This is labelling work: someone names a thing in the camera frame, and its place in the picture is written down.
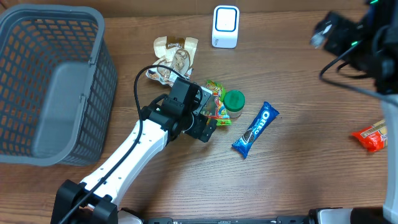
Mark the grey plastic shopping basket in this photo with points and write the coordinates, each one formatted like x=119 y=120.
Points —
x=58 y=83

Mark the orange cracker pack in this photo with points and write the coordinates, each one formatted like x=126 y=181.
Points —
x=374 y=137

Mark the green colourful candy bag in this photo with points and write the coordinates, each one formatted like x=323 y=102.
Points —
x=215 y=108

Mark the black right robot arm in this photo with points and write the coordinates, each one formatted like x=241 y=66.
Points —
x=370 y=46

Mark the white barcode scanner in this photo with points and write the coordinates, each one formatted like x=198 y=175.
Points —
x=225 y=27

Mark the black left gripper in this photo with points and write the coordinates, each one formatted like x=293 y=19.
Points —
x=198 y=131

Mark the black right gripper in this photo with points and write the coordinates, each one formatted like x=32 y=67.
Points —
x=340 y=25

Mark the blue Oreo cookie pack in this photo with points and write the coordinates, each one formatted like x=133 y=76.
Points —
x=265 y=116

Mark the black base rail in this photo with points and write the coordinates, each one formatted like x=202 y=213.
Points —
x=248 y=220

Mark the beige brown snack pouch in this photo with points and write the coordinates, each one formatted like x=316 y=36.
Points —
x=177 y=53

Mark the green lid small jar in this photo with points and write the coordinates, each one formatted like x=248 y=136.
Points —
x=234 y=102

